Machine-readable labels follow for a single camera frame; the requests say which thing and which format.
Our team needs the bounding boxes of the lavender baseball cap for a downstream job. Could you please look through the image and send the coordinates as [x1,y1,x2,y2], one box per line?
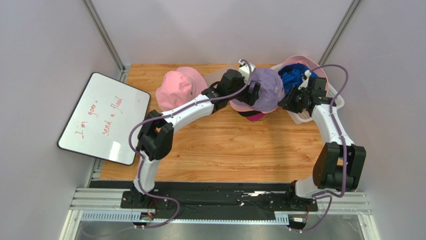
[230,67,285,114]

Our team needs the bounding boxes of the pink baseball cap white logo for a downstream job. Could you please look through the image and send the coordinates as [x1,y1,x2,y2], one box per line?
[229,101,254,112]

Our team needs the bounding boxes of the blue hat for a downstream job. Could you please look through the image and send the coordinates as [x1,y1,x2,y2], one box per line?
[277,63,310,94]

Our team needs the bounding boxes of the pink bucket hat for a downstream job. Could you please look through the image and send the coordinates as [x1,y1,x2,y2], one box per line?
[155,66,208,112]

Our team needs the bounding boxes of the magenta baseball cap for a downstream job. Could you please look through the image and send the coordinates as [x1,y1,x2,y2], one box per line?
[247,113,266,122]

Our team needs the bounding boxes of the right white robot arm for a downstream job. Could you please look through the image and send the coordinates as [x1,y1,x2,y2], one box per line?
[278,77,367,201]

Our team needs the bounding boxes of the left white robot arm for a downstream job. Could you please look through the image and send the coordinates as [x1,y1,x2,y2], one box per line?
[128,63,261,207]

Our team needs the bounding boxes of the white plastic basket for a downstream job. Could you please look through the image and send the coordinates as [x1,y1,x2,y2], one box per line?
[271,63,345,125]

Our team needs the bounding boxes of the light pink cap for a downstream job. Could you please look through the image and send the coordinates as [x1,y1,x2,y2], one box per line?
[280,55,328,80]

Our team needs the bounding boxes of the grey flat board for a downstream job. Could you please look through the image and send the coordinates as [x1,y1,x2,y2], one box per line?
[203,67,229,87]

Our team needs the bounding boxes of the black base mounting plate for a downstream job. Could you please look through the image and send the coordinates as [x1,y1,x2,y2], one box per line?
[120,181,325,221]

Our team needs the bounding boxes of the white whiteboard with red writing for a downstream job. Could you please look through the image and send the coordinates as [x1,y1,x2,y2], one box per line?
[57,72,151,166]

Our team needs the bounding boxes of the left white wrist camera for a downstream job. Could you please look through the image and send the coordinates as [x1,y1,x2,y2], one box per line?
[238,59,257,84]

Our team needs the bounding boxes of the gold wire hat stand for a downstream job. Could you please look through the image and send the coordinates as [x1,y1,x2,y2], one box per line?
[254,112,272,123]

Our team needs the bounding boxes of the right corner aluminium post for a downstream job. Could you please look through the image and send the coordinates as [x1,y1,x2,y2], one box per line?
[318,0,363,65]

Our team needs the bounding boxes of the corner aluminium post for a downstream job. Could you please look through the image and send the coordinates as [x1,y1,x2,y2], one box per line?
[318,0,363,65]
[81,0,126,73]

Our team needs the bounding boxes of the left corner aluminium post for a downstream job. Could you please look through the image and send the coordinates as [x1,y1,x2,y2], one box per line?
[81,0,126,73]

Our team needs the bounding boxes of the aluminium frame rail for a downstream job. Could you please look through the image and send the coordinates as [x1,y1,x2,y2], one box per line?
[67,188,380,240]

